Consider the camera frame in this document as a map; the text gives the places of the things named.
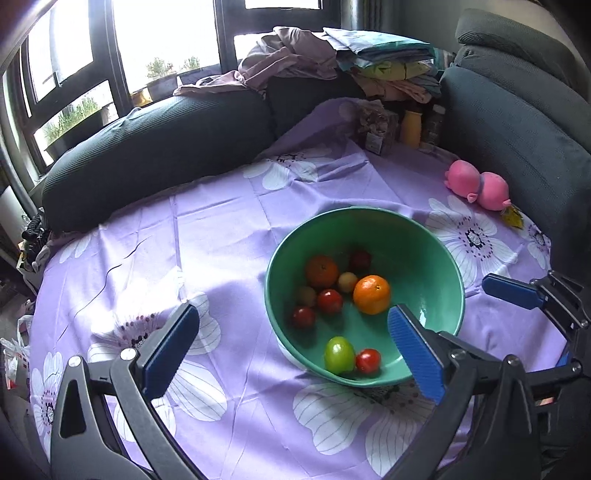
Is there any large bright orange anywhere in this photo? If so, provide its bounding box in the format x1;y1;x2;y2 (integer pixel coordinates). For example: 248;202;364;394
353;274;392;316

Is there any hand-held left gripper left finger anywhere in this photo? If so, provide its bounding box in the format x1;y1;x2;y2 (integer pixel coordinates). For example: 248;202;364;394
49;302;205;480

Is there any crumpled pink garment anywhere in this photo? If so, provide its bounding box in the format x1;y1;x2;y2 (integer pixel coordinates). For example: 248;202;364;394
174;26;341;99

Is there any dark planter with green plants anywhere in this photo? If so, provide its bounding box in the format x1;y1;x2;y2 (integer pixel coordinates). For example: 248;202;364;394
131;58;218;104
44;95;118;160

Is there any grey sofa backrest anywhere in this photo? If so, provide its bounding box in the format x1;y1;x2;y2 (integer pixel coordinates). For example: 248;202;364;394
438;8;591;296

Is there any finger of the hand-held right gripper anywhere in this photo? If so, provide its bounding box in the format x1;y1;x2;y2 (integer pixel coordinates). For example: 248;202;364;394
481;270;591;330
523;352;584;398

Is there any pink plush toy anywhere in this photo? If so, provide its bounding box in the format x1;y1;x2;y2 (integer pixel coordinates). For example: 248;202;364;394
444;160;512;212

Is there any purple floral tablecloth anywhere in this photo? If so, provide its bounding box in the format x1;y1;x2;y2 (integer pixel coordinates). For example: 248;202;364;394
28;97;570;480

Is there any black window frame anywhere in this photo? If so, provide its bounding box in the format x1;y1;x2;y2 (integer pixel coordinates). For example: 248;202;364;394
18;0;352;139

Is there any small dark orange tangerine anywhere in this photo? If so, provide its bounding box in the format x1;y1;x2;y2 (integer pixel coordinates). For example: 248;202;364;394
305;255;340;289

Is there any stack of folded clothes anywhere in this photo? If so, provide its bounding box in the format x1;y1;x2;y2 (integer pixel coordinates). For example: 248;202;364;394
322;27;443;103

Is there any short dark sofa cushion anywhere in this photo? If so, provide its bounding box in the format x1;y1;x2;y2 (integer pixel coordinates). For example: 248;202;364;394
267;75;371;136

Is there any yellow bottle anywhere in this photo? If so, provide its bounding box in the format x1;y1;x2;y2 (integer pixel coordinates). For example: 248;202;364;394
399;111;424;149

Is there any dark jar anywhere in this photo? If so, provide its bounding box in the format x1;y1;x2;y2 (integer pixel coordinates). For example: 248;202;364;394
422;104;447;147

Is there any long dark sofa cushion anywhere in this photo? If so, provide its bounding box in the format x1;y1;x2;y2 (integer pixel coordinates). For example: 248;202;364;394
41;89;274;232

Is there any white plastic bag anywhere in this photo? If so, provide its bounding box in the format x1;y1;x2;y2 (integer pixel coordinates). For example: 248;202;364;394
0;315;34;403

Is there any green bowl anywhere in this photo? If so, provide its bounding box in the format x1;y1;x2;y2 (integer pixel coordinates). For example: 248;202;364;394
264;207;465;387

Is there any green round fruit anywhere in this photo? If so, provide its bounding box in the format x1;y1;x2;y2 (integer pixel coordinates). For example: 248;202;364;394
324;336;356;375

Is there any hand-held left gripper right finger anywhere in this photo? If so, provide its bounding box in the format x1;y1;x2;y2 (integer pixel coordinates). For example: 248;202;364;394
382;303;542;480

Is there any yellow packet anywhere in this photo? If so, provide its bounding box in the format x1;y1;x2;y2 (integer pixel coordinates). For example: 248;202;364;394
501;206;526;230

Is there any clear snack bag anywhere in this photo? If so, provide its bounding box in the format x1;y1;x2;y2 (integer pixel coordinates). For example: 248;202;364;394
355;100;400;156

